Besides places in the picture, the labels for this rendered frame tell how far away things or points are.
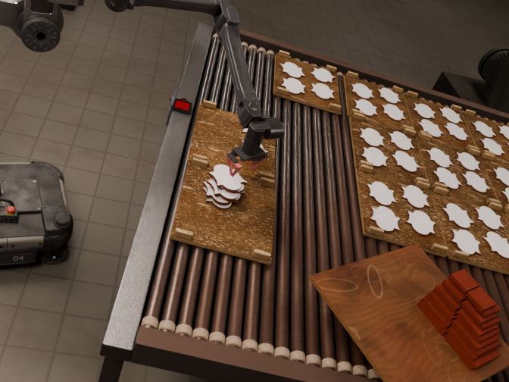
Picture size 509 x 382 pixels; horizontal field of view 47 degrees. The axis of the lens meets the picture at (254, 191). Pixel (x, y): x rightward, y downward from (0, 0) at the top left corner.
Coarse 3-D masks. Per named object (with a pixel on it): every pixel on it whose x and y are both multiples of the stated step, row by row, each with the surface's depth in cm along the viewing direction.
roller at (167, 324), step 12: (216, 72) 283; (216, 84) 273; (216, 96) 265; (180, 252) 189; (180, 264) 186; (180, 276) 182; (168, 288) 179; (180, 288) 179; (168, 300) 174; (168, 312) 171; (168, 324) 167
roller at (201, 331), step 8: (232, 96) 272; (232, 104) 266; (232, 112) 260; (208, 256) 192; (216, 256) 193; (208, 264) 190; (216, 264) 191; (208, 272) 187; (216, 272) 189; (208, 280) 184; (208, 288) 182; (200, 296) 180; (208, 296) 179; (200, 304) 177; (208, 304) 177; (200, 312) 175; (208, 312) 175; (200, 320) 172; (208, 320) 174; (200, 328) 169; (192, 336) 169; (200, 336) 168; (208, 336) 170
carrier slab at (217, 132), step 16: (208, 112) 251; (224, 112) 255; (208, 128) 242; (224, 128) 246; (240, 128) 249; (192, 144) 231; (208, 144) 234; (224, 144) 237; (240, 144) 241; (272, 144) 248; (208, 160) 226; (224, 160) 230; (240, 160) 233; (272, 160) 239; (256, 176) 228
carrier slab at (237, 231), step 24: (192, 168) 220; (192, 192) 210; (264, 192) 222; (192, 216) 201; (216, 216) 204; (240, 216) 208; (264, 216) 212; (192, 240) 192; (216, 240) 196; (240, 240) 199; (264, 240) 203
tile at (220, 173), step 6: (216, 168) 211; (222, 168) 212; (228, 168) 213; (210, 174) 208; (216, 174) 208; (222, 174) 210; (228, 174) 211; (216, 180) 207; (222, 180) 207; (228, 180) 208; (234, 180) 209; (240, 180) 210; (222, 186) 206; (228, 186) 206; (234, 186) 207; (240, 186) 208
